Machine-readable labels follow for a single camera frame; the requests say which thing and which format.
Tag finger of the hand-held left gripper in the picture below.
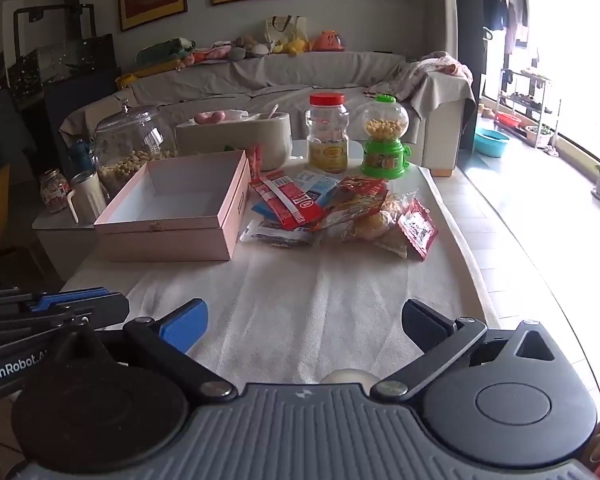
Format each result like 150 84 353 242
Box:
0 293 131 342
0 286 112 312

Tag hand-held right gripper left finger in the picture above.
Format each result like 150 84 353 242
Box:
55 298 236 403

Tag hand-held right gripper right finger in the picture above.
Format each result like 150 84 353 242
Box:
370 298 568 403

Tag pink cardboard box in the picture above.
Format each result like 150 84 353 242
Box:
93 150 252 262

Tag clear bag yellow pastry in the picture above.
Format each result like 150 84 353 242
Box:
325 210 412 260

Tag clear beige snack roll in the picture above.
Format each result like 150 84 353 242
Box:
377 190 418 222

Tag white black snack packet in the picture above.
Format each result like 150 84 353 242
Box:
239 219 317 252

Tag red egg snack packet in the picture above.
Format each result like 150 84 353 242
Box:
324 176 389 232

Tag red strip snack packet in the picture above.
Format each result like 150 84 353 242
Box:
248 170 327 232

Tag blue snack packet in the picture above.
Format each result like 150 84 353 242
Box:
251 170 342 220

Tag white mug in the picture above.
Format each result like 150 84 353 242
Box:
67 170 109 225

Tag small glass candy jar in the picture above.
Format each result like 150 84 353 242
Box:
39 169 71 215

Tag white tablecloth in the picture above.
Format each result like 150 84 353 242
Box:
60 152 502 397

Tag blue bottle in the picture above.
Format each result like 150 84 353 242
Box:
70 140 99 176

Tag glass jar of peanuts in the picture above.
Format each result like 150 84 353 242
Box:
92 100 179 197

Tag dark clothes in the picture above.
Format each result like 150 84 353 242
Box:
0 89 37 197

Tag green gumball dispenser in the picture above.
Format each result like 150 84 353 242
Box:
356 94 412 180

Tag slim red packet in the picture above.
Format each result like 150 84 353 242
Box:
245 144 262 181

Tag beige tissue organizer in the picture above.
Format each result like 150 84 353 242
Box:
174 109 292 172

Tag teal basin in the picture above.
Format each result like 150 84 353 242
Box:
474 128 511 159

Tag dark cabinet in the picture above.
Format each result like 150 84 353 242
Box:
42 67 124 128

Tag plastic jar red lid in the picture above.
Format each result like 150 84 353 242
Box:
305 92 351 174

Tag white plant pot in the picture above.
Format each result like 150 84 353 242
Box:
525 125 554 149

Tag long yellow plush toy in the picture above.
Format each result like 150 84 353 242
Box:
116 61 191 89

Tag glass fish tank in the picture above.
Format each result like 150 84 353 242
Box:
7 4 119 99

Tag floral blanket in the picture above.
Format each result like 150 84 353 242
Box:
375 51 474 106

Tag metal shoe rack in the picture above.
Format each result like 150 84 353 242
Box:
497 67 562 149

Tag green plush toy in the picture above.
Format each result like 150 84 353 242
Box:
136 37 196 69

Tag grey covered sofa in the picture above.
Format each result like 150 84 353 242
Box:
60 50 477 179

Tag pink plush toy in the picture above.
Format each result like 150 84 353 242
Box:
180 42 234 66

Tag grey plush toy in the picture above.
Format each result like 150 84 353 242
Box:
230 35 271 61

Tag orange plush toy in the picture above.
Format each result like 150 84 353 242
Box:
312 30 346 53

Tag white tote bag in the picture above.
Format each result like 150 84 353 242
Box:
265 15 309 51

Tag hanging clothes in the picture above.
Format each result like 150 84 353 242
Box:
481 0 531 57

